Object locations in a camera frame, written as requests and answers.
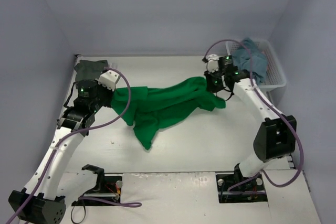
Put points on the white laundry basket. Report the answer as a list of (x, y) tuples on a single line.
[(275, 75)]

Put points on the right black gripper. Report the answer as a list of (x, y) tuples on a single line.
[(212, 83)]

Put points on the blue t shirt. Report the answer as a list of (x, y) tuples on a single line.
[(252, 58)]

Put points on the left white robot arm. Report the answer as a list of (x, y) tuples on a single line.
[(49, 192)]

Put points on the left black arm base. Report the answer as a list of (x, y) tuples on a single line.
[(108, 187)]

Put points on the grey green t shirt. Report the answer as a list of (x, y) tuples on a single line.
[(89, 70)]

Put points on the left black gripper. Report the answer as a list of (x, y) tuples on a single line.
[(107, 97)]

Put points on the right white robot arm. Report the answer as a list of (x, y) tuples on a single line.
[(275, 136)]

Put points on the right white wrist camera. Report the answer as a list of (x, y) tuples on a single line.
[(211, 62)]

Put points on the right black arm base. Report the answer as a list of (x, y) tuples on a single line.
[(233, 188)]

